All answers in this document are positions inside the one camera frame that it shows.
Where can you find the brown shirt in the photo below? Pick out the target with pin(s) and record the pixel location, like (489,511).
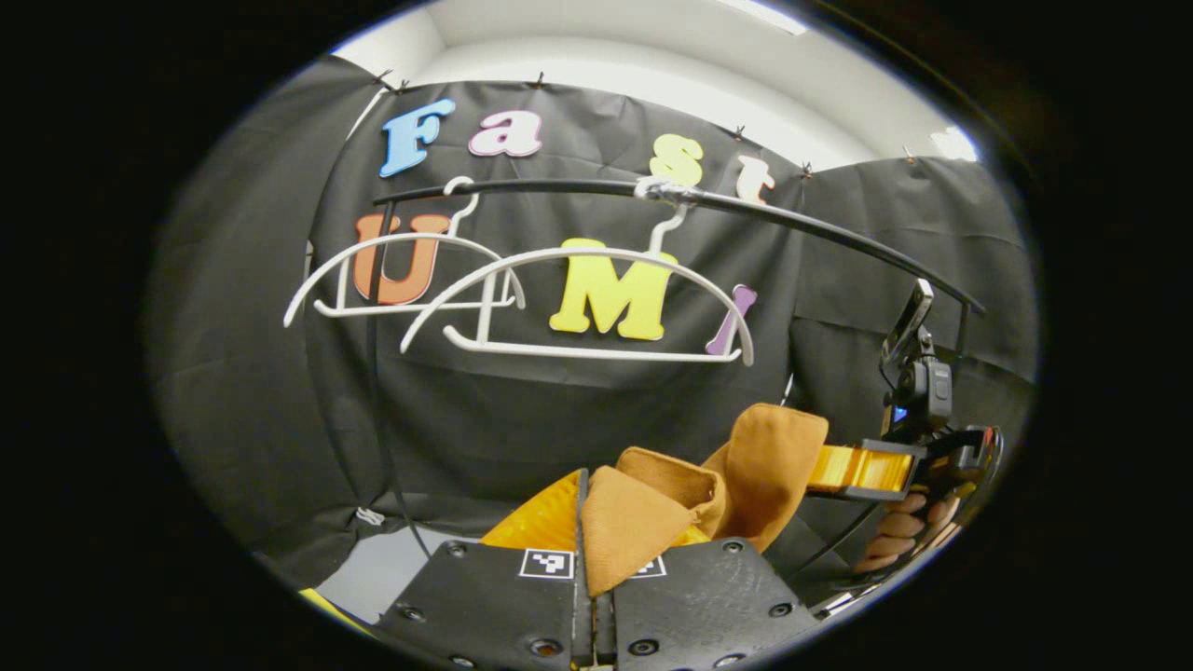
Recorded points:
(774,466)

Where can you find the black metal clothes rack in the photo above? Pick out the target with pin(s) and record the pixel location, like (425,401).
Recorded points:
(559,186)

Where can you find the white plastic clothes hanger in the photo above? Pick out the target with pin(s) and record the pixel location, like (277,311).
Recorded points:
(596,352)
(401,238)

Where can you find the black backdrop cloth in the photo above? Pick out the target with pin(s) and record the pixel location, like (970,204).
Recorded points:
(242,326)

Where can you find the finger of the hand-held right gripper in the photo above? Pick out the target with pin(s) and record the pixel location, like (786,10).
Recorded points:
(857,469)

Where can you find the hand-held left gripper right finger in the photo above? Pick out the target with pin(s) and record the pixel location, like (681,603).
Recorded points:
(708,606)

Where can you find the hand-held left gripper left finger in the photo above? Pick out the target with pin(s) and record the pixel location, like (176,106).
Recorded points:
(485,606)

